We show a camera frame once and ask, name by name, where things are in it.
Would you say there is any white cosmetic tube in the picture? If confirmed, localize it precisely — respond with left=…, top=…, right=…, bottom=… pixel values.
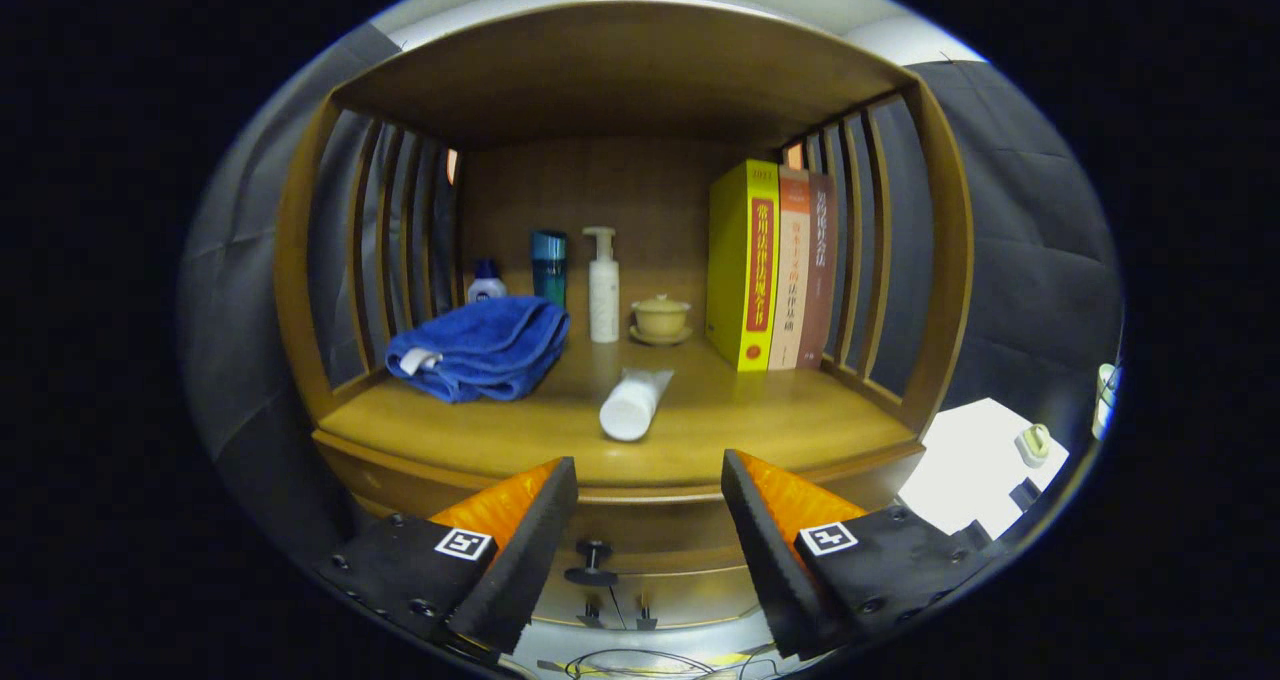
left=598, top=367, right=675, bottom=443

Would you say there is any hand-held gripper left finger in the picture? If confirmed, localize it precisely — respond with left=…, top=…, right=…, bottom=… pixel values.
left=318, top=457, right=581, bottom=658

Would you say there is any brown book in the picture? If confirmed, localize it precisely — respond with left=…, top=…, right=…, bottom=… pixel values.
left=797, top=173, right=839, bottom=369

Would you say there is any black floor cable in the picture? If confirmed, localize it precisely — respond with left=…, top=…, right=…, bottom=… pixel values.
left=540, top=645, right=781, bottom=680

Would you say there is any orange and white book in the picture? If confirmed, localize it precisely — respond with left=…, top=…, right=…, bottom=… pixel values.
left=768, top=166, right=812, bottom=371

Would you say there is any white side cabinet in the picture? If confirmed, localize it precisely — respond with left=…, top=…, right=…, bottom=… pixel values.
left=897, top=397, right=1071, bottom=541

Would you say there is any white pump bottle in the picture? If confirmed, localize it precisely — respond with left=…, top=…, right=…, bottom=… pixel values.
left=583, top=226, right=621, bottom=344

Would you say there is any beige lidded teacup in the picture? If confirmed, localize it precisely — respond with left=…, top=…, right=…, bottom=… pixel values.
left=632, top=295, right=692, bottom=337

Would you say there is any pale green tape dispenser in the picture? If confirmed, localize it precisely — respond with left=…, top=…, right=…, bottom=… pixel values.
left=1015, top=423, right=1053, bottom=469

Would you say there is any thick yellow book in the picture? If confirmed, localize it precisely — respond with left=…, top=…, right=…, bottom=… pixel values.
left=706, top=159, right=780, bottom=373

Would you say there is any wooden countertop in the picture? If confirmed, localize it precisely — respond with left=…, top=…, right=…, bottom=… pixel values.
left=315, top=335, right=926, bottom=491

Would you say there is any blue folded towel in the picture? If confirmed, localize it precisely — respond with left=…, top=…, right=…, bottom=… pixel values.
left=385, top=295, right=571, bottom=404

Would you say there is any wooden cabinet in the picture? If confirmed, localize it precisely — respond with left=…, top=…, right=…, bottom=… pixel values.
left=275, top=0, right=976, bottom=631

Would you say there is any teal bottle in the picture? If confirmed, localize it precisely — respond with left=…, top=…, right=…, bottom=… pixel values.
left=530, top=230, right=568, bottom=308

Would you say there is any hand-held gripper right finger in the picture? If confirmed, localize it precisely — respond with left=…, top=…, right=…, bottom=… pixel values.
left=720, top=449, right=1006, bottom=661

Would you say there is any white wall shelf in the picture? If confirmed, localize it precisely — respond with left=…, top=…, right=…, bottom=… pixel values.
left=1093, top=363, right=1121, bottom=441

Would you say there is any small white blue-capped bottle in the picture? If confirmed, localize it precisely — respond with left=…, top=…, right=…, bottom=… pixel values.
left=467, top=258, right=508, bottom=304

